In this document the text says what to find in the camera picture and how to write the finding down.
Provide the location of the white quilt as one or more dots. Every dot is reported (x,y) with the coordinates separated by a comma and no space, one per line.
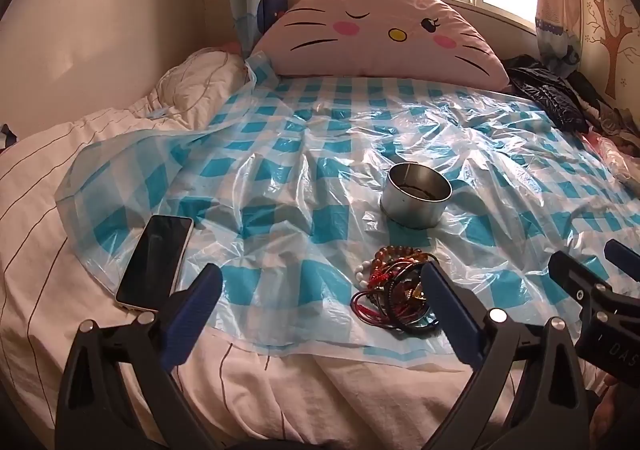
(200,79)

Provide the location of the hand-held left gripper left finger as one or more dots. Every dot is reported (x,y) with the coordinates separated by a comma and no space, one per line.
(192,315)

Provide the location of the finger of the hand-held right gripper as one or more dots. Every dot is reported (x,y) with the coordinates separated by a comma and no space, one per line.
(622,254)
(570,275)

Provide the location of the tree wall decal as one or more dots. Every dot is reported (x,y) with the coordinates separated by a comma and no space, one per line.
(615,39)

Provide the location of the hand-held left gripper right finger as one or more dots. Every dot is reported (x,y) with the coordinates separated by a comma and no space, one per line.
(450,315)

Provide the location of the person's right hand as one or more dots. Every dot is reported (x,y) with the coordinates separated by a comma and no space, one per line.
(610,405)

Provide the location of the black shiny jacket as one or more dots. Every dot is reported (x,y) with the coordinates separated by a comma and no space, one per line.
(545,94)

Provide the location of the round metal tin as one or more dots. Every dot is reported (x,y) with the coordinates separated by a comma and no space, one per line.
(415,200)

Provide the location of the white striped duvet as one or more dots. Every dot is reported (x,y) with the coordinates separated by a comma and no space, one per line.
(45,210)

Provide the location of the pink plastic bag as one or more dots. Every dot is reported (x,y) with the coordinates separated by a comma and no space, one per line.
(617,157)

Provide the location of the black smartphone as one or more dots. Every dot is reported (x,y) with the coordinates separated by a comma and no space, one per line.
(152,262)

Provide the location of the pink printed curtain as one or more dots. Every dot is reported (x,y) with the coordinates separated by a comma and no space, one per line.
(555,4)

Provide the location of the blue checked plastic sheet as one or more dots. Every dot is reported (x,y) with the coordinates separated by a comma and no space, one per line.
(310,154)

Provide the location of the pink cat face pillow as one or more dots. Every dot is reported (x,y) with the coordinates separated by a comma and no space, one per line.
(370,34)

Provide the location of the pile of dark clothes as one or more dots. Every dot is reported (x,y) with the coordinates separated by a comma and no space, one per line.
(605,99)

